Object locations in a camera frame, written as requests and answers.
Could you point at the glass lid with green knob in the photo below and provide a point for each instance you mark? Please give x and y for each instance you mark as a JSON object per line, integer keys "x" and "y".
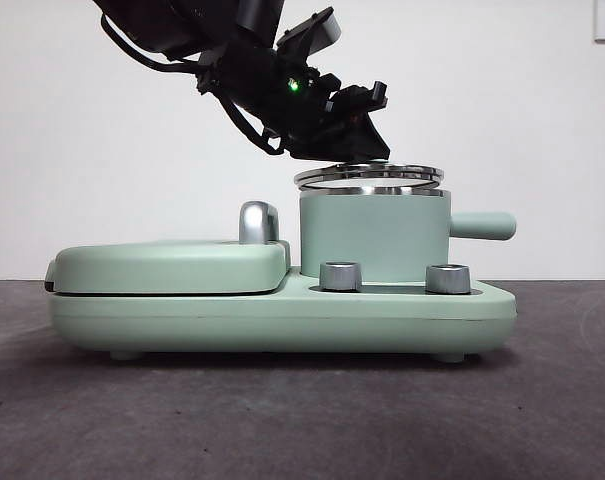
{"x": 367, "y": 176}

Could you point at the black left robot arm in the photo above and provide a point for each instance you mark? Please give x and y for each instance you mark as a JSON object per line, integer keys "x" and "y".
{"x": 247, "y": 80}

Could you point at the silver control knob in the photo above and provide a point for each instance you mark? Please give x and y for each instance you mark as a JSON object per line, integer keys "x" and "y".
{"x": 341, "y": 276}
{"x": 448, "y": 279}

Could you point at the pale grey left wrist camera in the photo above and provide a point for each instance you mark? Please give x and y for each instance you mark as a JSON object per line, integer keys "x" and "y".
{"x": 319, "y": 32}

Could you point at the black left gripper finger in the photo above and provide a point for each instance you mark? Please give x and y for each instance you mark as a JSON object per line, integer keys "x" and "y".
{"x": 352, "y": 145}

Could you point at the mint green breakfast machine base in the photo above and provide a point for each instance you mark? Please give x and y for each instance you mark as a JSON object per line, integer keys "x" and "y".
{"x": 282, "y": 320}

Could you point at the mint green griddle cover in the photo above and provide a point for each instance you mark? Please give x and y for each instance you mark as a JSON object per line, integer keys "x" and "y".
{"x": 172, "y": 265}

